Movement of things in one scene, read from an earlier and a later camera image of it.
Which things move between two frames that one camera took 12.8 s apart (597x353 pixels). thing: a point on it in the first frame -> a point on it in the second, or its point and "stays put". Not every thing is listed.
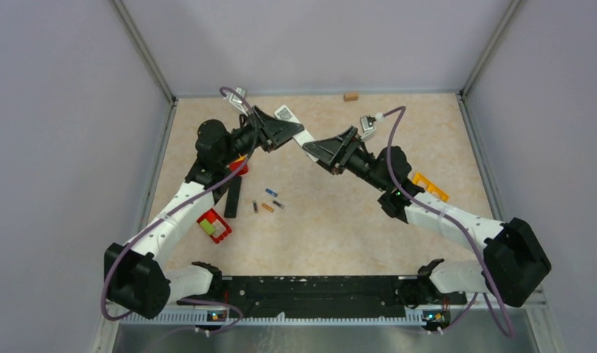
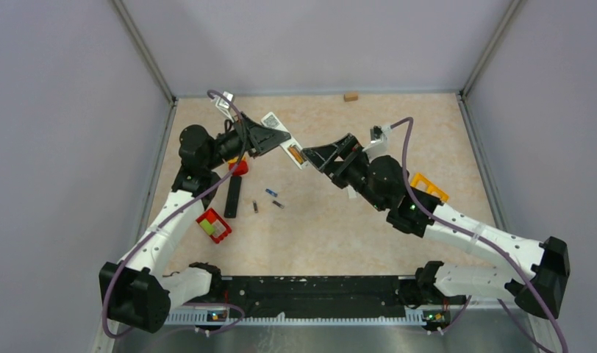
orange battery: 267,207 -> 296,154
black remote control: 232,197 stays put
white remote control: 281,112 -> 292,146
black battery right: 278,204 stays put
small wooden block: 348,97 stays put
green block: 207,226 stays put
